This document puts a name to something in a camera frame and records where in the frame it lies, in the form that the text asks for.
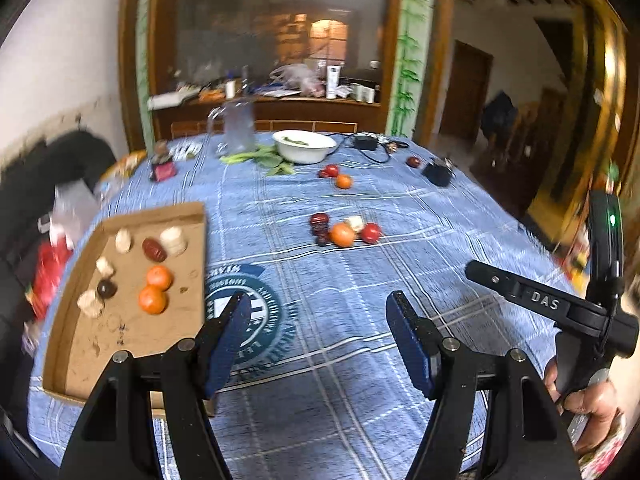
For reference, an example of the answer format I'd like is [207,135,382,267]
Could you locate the crumpled clear plastic bag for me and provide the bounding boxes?
[50,182,101,248]

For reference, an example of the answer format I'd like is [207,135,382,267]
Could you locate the small pale ridged chunk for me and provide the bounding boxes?
[77,290,104,318]

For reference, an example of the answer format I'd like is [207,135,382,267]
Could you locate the blue plaid tablecloth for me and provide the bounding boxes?
[27,132,591,480]

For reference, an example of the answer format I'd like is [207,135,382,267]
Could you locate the white enamel bowl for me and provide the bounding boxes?
[272,130,338,164]

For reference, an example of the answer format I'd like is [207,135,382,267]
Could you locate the white packets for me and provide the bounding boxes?
[170,141,203,161]

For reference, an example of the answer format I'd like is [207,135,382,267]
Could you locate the black sofa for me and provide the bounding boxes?
[0,130,118,281]

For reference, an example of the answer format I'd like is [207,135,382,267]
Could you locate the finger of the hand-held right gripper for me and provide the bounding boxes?
[465,260,607,331]

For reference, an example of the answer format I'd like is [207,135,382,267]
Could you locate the large pale ridged chunk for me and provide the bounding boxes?
[160,226,188,257]

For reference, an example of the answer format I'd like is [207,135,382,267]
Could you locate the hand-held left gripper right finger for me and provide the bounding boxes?
[385,290,583,480]

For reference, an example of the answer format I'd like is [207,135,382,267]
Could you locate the gold framed panel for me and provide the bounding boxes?
[530,0,631,241]

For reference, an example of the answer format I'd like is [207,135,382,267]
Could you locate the black jacket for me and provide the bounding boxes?
[481,91,518,146]

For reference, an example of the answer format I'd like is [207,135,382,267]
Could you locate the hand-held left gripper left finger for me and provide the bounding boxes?
[59,291,253,480]

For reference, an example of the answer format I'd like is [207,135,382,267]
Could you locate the yellow snack packet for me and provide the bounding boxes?
[100,150,148,181]

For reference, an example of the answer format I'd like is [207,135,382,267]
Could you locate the clear plastic pitcher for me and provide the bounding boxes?
[206,99,257,153]

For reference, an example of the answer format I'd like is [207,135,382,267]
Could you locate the person's right hand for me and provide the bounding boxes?
[544,357,623,456]

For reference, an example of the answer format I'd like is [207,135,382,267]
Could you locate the black cable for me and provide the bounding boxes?
[330,132,411,164]

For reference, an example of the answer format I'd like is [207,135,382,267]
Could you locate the shallow cardboard tray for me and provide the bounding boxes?
[41,202,216,418]

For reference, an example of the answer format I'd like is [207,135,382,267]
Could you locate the red snack bag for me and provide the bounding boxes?
[25,240,73,321]

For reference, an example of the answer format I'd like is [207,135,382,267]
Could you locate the brown wooden door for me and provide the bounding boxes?
[440,40,493,141]

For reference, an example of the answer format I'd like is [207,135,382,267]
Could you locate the black cylindrical device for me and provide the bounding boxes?
[421,156,456,188]

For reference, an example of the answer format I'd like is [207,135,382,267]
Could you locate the green bamboo painting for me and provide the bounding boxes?
[385,0,438,138]

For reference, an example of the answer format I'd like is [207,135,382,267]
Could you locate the green leafy vegetable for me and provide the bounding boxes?
[220,145,297,177]

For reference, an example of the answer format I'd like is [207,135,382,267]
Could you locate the large wrinkled red date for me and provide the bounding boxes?
[142,237,167,262]

